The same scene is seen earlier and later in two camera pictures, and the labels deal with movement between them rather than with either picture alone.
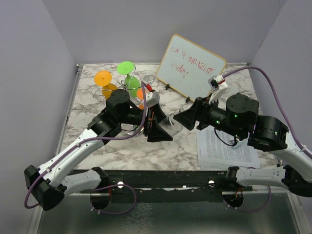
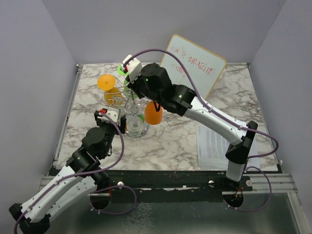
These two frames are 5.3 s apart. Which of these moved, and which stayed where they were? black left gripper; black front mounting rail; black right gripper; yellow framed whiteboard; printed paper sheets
Moved: black left gripper; black right gripper
Stayed: black front mounting rail; printed paper sheets; yellow framed whiteboard
